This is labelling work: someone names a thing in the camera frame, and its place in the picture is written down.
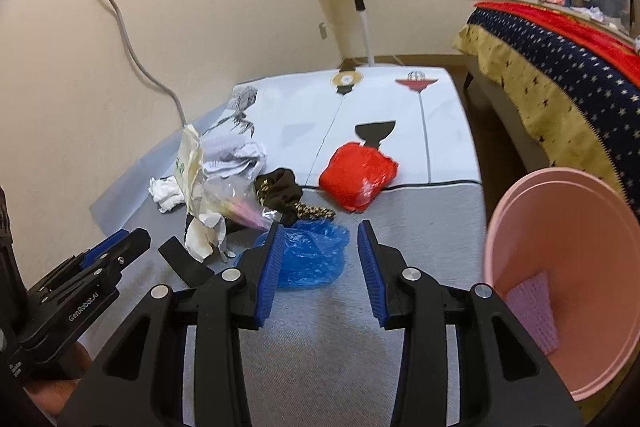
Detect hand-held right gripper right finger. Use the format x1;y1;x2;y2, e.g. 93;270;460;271
356;219;586;427

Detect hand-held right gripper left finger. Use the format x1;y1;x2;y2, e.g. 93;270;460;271
57;222;288;427

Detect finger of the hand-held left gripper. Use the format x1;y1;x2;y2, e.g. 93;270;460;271
47;228;132;290
35;229;152;309

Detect blue plastic bag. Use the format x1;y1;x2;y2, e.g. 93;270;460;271
235;221;350;290

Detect black printed snack packet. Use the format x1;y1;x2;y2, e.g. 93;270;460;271
254;167;336;225

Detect red plastic bag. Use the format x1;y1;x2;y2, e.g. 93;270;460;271
319;144;400;214

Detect printed white paper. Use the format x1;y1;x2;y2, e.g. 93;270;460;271
200;134;268;182

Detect pink plastic bucket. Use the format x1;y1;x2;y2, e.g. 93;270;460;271
482;167;640;403

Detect person's left hand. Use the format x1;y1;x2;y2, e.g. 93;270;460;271
24;344;94;415

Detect pale plastic sheet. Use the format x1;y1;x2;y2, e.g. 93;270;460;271
90;82;261;248

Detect crumpled white tissue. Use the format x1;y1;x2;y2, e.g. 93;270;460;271
149;177;187;212

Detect clear plastic bag pink inside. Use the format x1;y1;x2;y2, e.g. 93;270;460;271
202;174;281;233

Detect pile of crumpled wrappers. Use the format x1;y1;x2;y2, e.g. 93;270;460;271
176;124;236;263

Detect purple waffle pad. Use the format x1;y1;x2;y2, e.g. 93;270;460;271
505;272;561;355

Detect white and grey printed mat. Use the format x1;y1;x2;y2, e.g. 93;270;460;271
90;66;488;427

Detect grey bed base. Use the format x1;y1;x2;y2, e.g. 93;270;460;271
462;67;551;172

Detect navy and yellow star blanket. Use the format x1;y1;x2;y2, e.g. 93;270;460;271
452;9;640;218

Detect red blanket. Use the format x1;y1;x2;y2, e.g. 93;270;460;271
472;1;640;72

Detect black strap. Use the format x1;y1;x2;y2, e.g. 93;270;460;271
158;237;216;290

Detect grey wall cable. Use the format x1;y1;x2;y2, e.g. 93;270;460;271
84;0;190;128

